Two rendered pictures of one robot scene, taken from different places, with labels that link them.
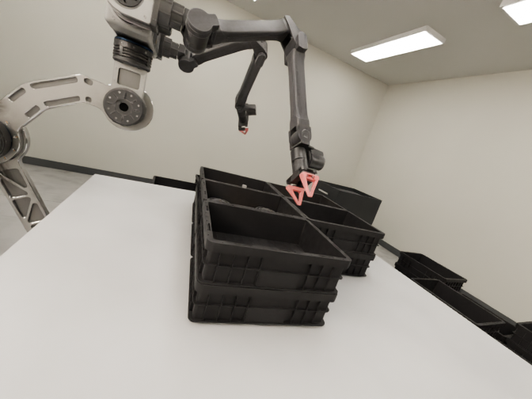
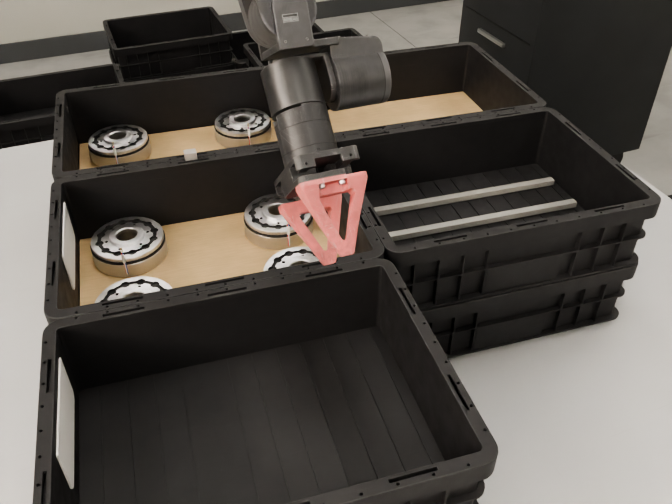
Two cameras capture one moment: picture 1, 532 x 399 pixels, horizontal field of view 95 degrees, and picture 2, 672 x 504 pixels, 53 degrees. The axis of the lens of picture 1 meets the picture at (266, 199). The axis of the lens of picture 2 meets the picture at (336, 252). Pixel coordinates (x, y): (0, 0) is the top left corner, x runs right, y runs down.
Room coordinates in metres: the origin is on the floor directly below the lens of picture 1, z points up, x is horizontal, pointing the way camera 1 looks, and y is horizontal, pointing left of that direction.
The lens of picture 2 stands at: (0.26, -0.15, 1.44)
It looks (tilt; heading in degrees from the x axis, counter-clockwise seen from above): 39 degrees down; 3
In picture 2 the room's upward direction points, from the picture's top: straight up
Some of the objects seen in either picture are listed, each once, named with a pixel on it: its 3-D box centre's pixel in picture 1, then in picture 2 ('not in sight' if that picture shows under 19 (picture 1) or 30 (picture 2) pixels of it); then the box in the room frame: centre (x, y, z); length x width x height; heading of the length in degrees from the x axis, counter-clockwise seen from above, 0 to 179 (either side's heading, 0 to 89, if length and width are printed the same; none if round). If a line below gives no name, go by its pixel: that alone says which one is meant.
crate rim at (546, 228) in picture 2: (331, 216); (482, 175); (1.11, -0.32, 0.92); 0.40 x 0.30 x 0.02; 110
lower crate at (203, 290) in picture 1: (256, 275); not in sight; (0.70, -0.04, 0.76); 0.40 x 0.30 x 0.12; 110
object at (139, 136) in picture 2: not in sight; (118, 139); (1.29, 0.29, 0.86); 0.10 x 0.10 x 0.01
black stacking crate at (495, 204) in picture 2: (327, 226); (477, 204); (1.11, -0.32, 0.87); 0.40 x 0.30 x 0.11; 110
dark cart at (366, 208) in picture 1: (333, 226); (556, 56); (2.72, -0.83, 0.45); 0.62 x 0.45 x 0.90; 115
